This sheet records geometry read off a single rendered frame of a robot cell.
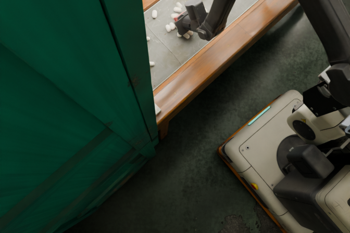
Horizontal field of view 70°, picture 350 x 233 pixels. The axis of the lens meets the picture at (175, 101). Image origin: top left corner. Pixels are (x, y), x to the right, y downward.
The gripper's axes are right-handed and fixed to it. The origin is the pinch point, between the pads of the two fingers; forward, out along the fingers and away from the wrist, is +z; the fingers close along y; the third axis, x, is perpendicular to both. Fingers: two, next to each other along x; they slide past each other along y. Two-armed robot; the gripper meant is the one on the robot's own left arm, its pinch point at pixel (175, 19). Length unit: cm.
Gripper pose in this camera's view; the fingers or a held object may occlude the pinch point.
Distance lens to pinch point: 114.4
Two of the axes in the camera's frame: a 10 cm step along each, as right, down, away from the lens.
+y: -7.4, 6.4, -2.1
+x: 4.0, 6.6, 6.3
